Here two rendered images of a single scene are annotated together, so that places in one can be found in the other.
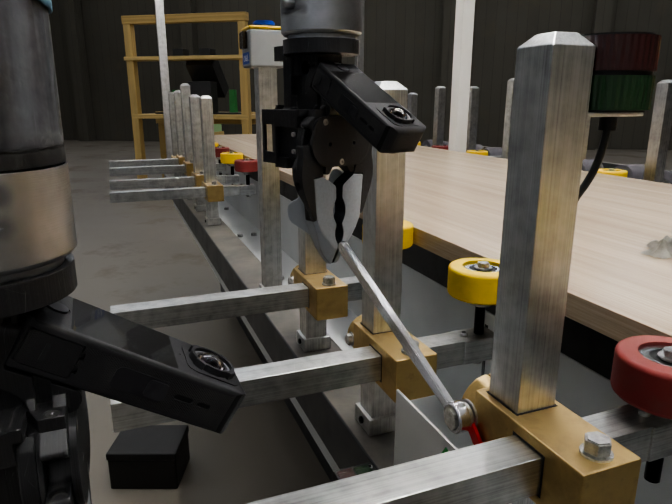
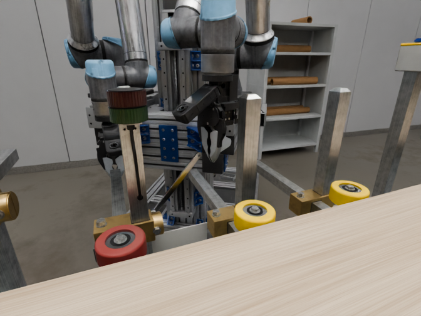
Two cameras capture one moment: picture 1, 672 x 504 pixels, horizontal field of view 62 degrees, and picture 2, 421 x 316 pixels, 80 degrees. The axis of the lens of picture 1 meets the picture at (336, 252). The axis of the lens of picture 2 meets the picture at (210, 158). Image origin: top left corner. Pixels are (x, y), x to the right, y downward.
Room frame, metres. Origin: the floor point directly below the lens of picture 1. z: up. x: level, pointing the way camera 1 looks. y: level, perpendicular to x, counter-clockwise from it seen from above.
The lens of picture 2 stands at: (0.54, -0.60, 1.18)
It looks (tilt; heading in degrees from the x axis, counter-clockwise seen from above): 21 degrees down; 90
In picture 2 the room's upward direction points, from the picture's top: straight up
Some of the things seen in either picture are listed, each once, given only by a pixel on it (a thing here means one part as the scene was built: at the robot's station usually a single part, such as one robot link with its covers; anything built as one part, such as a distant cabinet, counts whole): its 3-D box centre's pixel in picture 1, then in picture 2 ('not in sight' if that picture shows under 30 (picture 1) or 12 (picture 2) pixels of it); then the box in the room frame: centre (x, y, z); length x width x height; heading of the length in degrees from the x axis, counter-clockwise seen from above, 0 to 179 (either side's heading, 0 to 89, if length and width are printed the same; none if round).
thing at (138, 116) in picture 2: (604, 93); (128, 113); (0.41, -0.19, 1.10); 0.06 x 0.06 x 0.02
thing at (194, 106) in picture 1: (198, 163); not in sight; (2.02, 0.49, 0.87); 0.04 x 0.04 x 0.48; 21
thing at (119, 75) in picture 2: not in sight; (104, 78); (0.20, 0.25, 1.12); 0.11 x 0.11 x 0.08; 28
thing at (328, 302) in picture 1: (317, 289); (314, 200); (0.84, 0.03, 0.81); 0.14 x 0.06 x 0.05; 21
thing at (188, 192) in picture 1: (185, 193); not in sight; (1.72, 0.47, 0.81); 0.44 x 0.03 x 0.04; 111
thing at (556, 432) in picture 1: (540, 441); (129, 229); (0.37, -0.16, 0.84); 0.14 x 0.06 x 0.05; 21
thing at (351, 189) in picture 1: (331, 213); (222, 145); (0.57, 0.00, 0.98); 0.06 x 0.03 x 0.09; 41
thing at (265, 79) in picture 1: (268, 187); (393, 148); (1.10, 0.13, 0.92); 0.05 x 0.05 x 0.45; 21
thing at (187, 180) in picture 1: (176, 182); not in sight; (1.95, 0.56, 0.81); 0.44 x 0.03 x 0.04; 111
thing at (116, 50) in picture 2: not in sight; (116, 53); (0.11, 0.64, 1.20); 0.13 x 0.12 x 0.14; 28
